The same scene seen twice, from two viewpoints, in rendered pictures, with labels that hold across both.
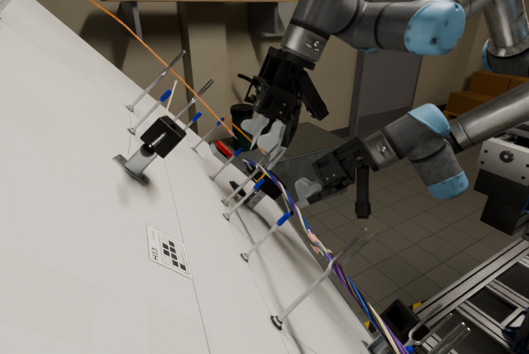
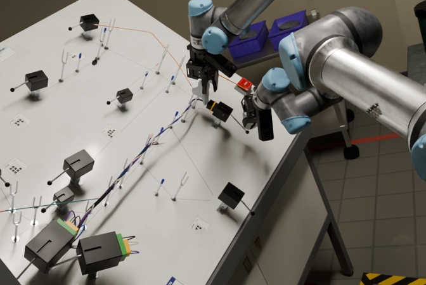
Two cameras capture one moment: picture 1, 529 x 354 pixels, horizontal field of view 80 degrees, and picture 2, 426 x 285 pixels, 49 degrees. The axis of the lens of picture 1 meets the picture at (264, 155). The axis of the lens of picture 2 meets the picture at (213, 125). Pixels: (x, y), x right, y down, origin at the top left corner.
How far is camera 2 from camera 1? 136 cm
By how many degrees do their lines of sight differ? 55
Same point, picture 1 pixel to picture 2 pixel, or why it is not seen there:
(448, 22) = (207, 41)
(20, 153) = (81, 104)
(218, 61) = not seen: outside the picture
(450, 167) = (282, 113)
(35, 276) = (68, 128)
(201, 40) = not seen: outside the picture
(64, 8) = not seen: outside the picture
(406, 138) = (259, 91)
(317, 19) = (193, 31)
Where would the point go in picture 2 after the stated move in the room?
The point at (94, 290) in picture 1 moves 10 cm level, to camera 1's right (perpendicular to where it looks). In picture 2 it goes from (78, 133) to (90, 138)
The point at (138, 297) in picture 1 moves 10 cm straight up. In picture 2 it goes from (87, 138) to (71, 111)
